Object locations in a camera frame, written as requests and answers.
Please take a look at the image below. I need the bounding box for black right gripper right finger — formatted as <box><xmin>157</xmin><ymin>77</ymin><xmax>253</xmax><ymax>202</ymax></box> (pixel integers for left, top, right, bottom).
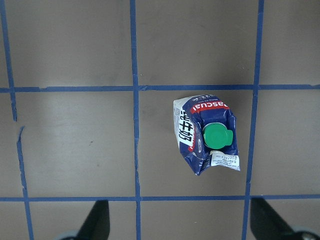
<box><xmin>250</xmin><ymin>197</ymin><xmax>295</xmax><ymax>240</ymax></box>

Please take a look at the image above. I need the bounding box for blue white milk carton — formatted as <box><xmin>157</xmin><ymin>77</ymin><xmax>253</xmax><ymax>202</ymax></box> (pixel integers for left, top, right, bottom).
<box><xmin>173</xmin><ymin>94</ymin><xmax>240</xmax><ymax>176</ymax></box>

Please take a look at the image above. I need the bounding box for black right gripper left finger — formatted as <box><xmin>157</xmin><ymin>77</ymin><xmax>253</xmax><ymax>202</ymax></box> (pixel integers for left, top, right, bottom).
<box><xmin>76</xmin><ymin>200</ymin><xmax>110</xmax><ymax>240</ymax></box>

